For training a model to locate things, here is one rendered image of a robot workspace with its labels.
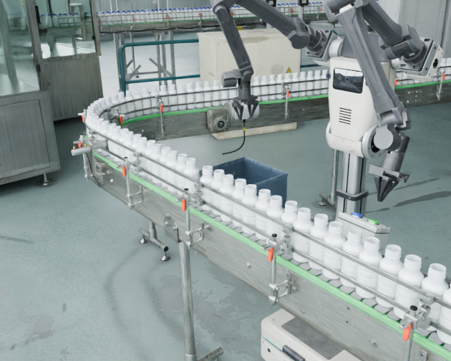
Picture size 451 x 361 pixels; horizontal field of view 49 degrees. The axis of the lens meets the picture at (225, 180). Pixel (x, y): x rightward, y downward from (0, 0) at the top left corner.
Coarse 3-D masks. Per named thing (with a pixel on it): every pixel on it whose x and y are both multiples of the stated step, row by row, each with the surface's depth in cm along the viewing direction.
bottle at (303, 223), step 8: (304, 208) 147; (304, 216) 145; (296, 224) 146; (304, 224) 145; (312, 224) 146; (304, 232) 145; (296, 240) 147; (304, 240) 146; (296, 248) 148; (304, 248) 147; (296, 256) 149
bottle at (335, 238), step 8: (336, 224) 139; (336, 232) 136; (328, 240) 138; (336, 240) 137; (344, 240) 138; (336, 248) 137; (328, 256) 139; (336, 256) 138; (328, 264) 140; (336, 264) 139; (328, 272) 140
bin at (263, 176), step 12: (216, 168) 244; (228, 168) 249; (240, 168) 254; (252, 168) 251; (264, 168) 243; (276, 168) 237; (252, 180) 253; (264, 180) 223; (276, 180) 228; (276, 192) 231
